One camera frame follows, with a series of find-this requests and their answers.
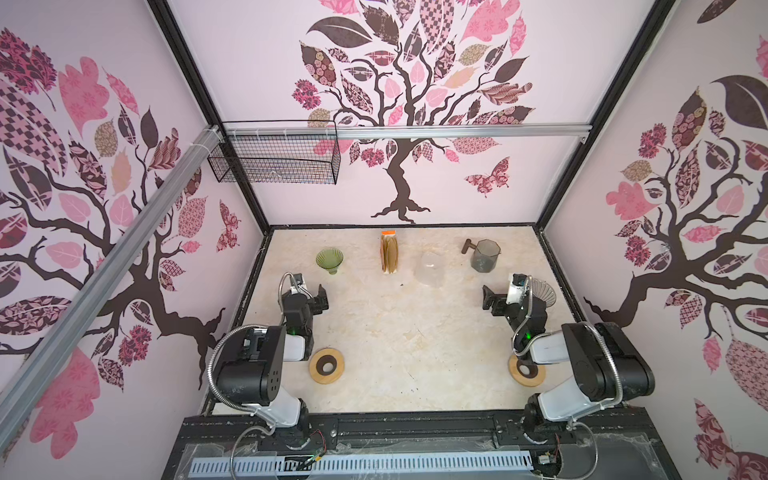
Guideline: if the black wire basket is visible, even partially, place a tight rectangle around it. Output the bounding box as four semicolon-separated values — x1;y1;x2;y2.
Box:
208;119;341;185

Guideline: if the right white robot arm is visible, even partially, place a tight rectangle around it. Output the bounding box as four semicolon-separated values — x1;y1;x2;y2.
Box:
482;275;655;443

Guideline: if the white cable duct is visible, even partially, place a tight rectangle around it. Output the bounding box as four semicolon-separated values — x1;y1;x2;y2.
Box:
187;451;533;479

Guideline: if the clear plastic dripper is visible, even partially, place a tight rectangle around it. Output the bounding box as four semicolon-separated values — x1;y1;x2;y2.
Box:
414;251;445;288

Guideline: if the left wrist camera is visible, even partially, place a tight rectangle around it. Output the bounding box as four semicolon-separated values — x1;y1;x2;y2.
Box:
289;273;311;295

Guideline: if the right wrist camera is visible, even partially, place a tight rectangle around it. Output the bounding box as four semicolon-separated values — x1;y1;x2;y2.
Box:
506;273;529;304

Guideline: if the aluminium rail left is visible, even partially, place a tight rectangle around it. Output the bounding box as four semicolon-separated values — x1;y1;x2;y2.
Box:
1;125;223;448

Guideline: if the grey glass carafe mug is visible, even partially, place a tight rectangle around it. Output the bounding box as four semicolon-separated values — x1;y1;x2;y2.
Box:
461;239;501;273

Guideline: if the green glass dripper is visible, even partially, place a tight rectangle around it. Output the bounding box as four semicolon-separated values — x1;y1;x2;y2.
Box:
315;247;344;275

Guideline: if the aluminium rail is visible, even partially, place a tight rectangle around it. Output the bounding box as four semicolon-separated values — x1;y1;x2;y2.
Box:
1;125;223;448
337;123;592;140

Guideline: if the wooden ring holder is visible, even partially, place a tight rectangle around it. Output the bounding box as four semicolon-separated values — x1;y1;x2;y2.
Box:
309;348;345;385
508;355;546;388

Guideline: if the black base frame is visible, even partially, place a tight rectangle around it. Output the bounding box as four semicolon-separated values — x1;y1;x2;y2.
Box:
163;407;678;479

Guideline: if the coffee filter pack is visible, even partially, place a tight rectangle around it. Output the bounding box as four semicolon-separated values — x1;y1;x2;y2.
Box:
380;231;399;274

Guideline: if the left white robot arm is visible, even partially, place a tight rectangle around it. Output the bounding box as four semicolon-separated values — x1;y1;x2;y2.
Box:
205;286;329;437

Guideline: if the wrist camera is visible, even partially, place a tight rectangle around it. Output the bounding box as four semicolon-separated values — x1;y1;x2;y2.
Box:
289;273;311;295
506;273;529;304

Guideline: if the aluminium rail back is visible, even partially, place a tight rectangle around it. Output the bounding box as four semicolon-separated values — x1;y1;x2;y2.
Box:
337;123;592;140

